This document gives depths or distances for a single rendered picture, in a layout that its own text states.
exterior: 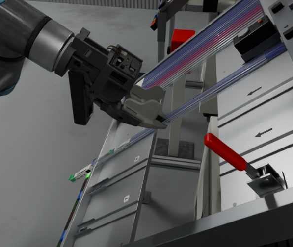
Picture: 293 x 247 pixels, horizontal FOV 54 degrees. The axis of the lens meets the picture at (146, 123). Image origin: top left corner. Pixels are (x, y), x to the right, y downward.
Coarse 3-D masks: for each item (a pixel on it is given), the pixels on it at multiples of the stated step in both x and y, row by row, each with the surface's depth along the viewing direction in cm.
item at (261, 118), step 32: (224, 64) 65; (288, 64) 48; (224, 96) 56; (256, 96) 48; (288, 96) 42; (224, 128) 49; (256, 128) 43; (288, 128) 38; (224, 160) 43; (256, 160) 39; (288, 160) 35; (224, 192) 39
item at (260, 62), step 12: (264, 60) 41; (240, 72) 43; (252, 72) 42; (216, 84) 46; (228, 84) 44; (204, 96) 47; (180, 108) 50; (192, 108) 49; (168, 120) 51; (144, 132) 55; (132, 144) 57; (108, 156) 60; (96, 168) 64; (72, 180) 68
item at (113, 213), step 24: (120, 144) 79; (144, 144) 68; (120, 168) 69; (144, 168) 60; (96, 192) 69; (120, 192) 61; (96, 216) 61; (120, 216) 54; (96, 240) 55; (120, 240) 49
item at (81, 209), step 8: (112, 120) 91; (112, 128) 88; (112, 136) 86; (104, 144) 82; (104, 152) 80; (96, 176) 74; (88, 184) 71; (88, 192) 70; (80, 200) 67; (88, 200) 69; (80, 208) 66; (80, 216) 65; (72, 224) 63; (72, 232) 62; (64, 240) 60; (72, 240) 61
